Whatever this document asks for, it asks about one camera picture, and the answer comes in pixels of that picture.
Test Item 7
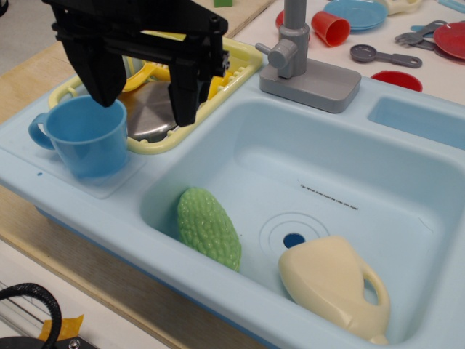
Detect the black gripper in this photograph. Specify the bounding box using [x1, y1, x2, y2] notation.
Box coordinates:
[47, 1, 229, 127]

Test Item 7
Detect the blue plastic cup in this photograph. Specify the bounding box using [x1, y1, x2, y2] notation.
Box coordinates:
[28, 95, 127, 178]

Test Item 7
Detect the red plastic cup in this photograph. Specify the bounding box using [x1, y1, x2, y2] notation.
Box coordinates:
[311, 11, 351, 47]

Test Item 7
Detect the light blue toy sink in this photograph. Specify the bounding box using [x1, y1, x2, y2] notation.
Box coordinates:
[1, 76, 464, 348]

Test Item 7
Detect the yellow toy utensil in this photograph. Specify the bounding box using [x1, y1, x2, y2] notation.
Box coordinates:
[123, 62, 171, 92]

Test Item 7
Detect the silver metal pot lid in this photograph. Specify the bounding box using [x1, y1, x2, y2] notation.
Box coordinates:
[118, 81, 177, 143]

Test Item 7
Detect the yellow dish rack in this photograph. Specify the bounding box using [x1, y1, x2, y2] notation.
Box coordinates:
[48, 36, 264, 156]

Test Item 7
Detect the green block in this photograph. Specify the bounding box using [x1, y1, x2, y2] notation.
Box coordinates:
[213, 0, 233, 8]

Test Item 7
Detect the grey toy faucet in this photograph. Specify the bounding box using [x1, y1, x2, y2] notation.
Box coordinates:
[255, 1, 361, 113]

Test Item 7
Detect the green bumpy toy gourd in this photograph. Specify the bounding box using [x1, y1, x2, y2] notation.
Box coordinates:
[177, 188, 242, 272]

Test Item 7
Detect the grey toy spoon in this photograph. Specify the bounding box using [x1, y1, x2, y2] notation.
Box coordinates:
[349, 44, 423, 68]

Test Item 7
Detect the blue plastic plate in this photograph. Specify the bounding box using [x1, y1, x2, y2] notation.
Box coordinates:
[323, 0, 388, 31]

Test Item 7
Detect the cream toy item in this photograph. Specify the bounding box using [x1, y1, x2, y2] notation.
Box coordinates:
[384, 0, 423, 15]

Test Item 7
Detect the red plastic bowl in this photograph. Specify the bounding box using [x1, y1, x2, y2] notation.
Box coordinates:
[371, 71, 423, 92]

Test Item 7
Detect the grey toy fork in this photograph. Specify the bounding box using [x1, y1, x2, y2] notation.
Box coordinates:
[395, 20, 446, 51]

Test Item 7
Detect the yellow tape piece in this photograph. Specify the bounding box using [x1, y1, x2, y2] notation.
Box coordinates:
[38, 314, 84, 342]

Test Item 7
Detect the cream toy detergent jug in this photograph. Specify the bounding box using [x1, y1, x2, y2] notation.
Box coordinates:
[278, 236, 391, 345]

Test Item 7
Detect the red plastic plate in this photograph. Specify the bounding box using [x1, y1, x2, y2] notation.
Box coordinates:
[433, 22, 465, 59]

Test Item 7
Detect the black cable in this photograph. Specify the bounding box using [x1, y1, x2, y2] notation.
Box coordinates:
[0, 283, 62, 349]

